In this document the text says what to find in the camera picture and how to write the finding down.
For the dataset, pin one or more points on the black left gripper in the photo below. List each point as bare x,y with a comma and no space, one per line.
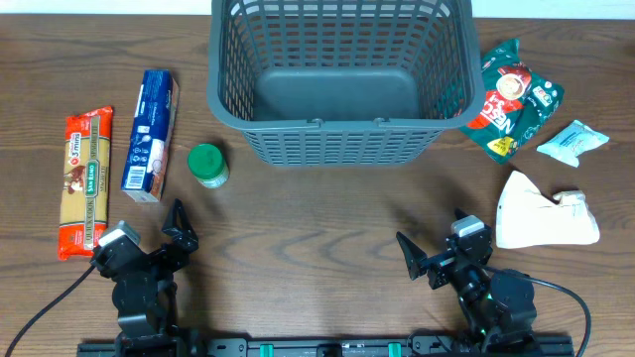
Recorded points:
184,236

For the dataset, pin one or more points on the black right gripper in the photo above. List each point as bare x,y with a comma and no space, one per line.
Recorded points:
439,268

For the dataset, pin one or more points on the cream plastic food bag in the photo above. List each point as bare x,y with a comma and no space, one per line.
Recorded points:
526,218

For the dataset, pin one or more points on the green Nescafe coffee bag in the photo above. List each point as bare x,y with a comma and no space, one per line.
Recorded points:
518,103

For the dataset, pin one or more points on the light blue tissue packet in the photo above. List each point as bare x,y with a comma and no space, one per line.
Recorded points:
576,139

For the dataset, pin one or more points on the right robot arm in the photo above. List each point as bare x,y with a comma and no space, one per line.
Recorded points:
499,310

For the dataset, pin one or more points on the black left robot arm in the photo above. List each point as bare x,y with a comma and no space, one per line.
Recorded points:
145,290

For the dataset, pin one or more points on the blue tissue pack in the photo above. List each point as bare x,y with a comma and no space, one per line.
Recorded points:
153,123

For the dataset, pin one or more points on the green lid jar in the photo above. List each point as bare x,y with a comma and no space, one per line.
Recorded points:
208,165

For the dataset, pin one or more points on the San Remo spaghetti packet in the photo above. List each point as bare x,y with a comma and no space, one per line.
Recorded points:
86,169

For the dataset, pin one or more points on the grey plastic basket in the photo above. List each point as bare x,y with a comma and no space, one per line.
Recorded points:
343,82

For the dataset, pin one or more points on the black mounting rail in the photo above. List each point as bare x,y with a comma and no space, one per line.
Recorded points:
551,346

